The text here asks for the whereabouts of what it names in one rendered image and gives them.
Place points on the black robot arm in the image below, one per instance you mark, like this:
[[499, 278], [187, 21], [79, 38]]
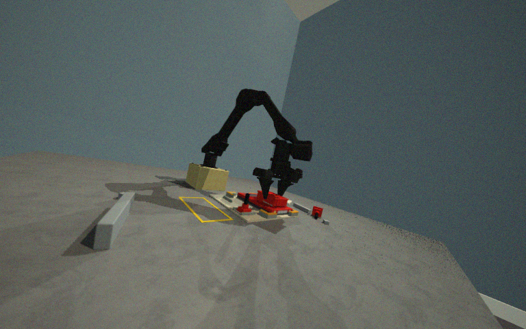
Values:
[[246, 100]]

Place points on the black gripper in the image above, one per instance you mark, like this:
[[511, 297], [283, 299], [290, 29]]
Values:
[[265, 176]]

